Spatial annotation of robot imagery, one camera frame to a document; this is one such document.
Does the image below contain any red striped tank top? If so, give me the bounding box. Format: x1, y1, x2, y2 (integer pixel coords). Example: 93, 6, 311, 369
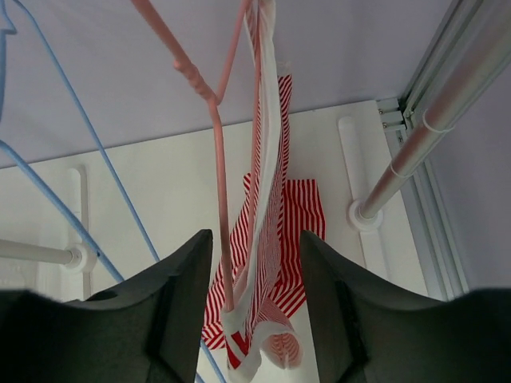
202, 1, 326, 382

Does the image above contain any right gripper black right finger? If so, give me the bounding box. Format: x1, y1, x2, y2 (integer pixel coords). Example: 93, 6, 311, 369
299, 231, 510, 382

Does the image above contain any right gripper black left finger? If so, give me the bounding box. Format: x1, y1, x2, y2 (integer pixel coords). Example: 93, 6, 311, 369
1, 229, 213, 382

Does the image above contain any pink wire hanger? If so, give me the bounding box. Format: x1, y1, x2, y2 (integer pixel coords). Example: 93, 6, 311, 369
133, 0, 252, 311

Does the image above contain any blue wire hanger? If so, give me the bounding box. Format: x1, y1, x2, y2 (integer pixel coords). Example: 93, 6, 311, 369
0, 0, 224, 383

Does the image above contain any silver clothes rack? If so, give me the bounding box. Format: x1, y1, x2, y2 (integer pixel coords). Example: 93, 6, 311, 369
0, 0, 511, 304

